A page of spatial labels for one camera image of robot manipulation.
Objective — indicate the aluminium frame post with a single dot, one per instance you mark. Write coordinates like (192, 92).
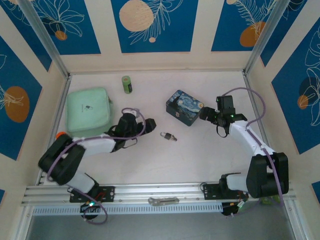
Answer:
(45, 37)
(265, 35)

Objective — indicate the orange capped small bottle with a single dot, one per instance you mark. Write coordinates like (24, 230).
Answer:
(59, 135)

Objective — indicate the green terminal block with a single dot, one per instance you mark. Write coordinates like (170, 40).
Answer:
(268, 201)

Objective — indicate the starry night print tin box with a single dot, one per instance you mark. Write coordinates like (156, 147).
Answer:
(186, 106)

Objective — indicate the aluminium table side rail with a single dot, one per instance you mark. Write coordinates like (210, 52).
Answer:
(252, 100)
(56, 120)

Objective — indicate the small metal key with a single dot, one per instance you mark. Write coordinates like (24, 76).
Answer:
(174, 138)

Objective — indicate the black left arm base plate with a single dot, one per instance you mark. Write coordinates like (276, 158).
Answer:
(110, 193)

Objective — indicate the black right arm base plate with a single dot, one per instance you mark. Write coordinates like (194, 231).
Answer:
(212, 192)

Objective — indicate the silver metal bracket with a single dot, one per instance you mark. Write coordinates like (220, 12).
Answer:
(163, 201)

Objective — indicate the black padlock with silver shackle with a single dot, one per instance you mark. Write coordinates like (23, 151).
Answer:
(167, 136)

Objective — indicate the mint green zip pouch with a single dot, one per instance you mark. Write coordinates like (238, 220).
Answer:
(85, 112)

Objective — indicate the green cylindrical canister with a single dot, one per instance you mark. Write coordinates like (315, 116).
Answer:
(126, 85)

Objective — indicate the long aluminium mounting rail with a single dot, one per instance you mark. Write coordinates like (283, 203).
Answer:
(150, 191)

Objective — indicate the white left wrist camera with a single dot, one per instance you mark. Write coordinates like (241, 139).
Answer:
(133, 113)

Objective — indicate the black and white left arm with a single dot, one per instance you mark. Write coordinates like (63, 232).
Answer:
(60, 162)

